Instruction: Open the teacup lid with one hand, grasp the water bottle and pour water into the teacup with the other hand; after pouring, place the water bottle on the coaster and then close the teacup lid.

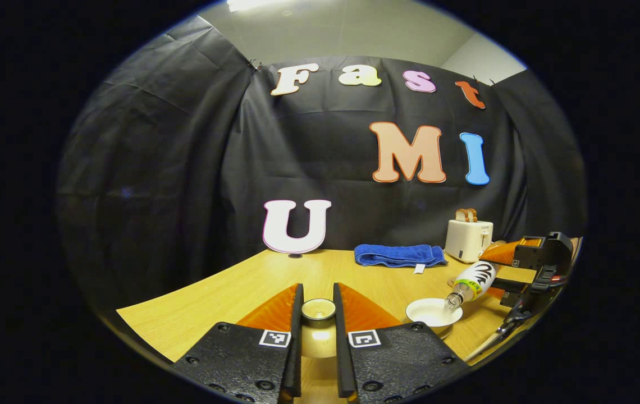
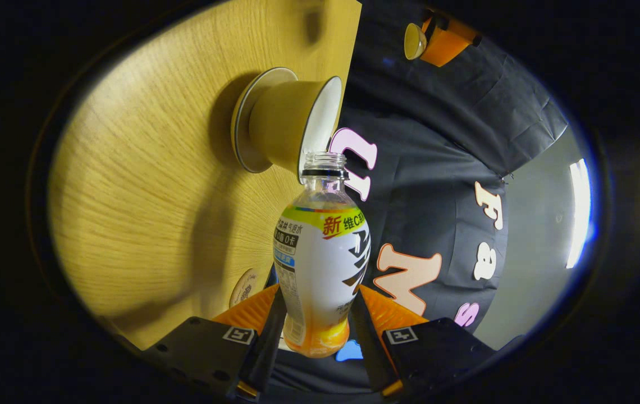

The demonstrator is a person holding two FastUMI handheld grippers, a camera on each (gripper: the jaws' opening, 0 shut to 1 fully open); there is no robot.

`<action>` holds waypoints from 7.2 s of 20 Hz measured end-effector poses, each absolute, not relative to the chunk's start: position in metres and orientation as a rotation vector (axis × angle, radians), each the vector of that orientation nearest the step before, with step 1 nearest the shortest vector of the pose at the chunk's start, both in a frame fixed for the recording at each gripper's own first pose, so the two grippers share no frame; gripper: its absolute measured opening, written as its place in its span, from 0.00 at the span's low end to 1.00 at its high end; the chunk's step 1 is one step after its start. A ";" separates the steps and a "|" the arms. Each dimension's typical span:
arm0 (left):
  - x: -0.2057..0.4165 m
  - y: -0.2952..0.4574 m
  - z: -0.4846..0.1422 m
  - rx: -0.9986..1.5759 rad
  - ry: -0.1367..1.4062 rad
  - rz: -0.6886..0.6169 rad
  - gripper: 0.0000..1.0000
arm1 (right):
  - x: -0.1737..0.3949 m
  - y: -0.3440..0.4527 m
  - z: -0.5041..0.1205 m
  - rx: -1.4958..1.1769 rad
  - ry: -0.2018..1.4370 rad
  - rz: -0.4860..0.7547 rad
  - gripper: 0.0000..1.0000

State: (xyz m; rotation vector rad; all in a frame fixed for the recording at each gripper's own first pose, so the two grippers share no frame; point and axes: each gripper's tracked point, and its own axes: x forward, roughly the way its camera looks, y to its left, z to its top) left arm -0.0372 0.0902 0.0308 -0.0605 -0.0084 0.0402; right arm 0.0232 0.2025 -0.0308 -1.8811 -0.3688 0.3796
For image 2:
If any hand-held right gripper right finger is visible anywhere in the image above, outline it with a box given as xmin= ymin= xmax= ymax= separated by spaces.
xmin=351 ymin=283 xmax=497 ymax=396

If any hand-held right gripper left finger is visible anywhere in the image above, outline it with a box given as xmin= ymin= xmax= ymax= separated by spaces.
xmin=143 ymin=283 xmax=287 ymax=400

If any round cork coaster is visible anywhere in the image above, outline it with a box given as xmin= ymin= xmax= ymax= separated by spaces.
xmin=229 ymin=268 xmax=259 ymax=309

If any water bottle with white label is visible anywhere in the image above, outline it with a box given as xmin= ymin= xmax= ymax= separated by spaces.
xmin=272 ymin=151 xmax=372 ymax=359

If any yellow ceramic teacup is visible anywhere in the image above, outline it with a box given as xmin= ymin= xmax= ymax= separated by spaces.
xmin=249 ymin=76 xmax=344 ymax=183

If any black backdrop cloth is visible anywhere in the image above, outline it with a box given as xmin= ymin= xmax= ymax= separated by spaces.
xmin=267 ymin=0 xmax=570 ymax=393

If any ceiling light strip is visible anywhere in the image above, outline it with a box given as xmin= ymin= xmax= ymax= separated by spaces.
xmin=566 ymin=159 xmax=594 ymax=270

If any yellow ceramic saucer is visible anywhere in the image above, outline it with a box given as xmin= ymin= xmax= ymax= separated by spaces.
xmin=231 ymin=67 xmax=299 ymax=174

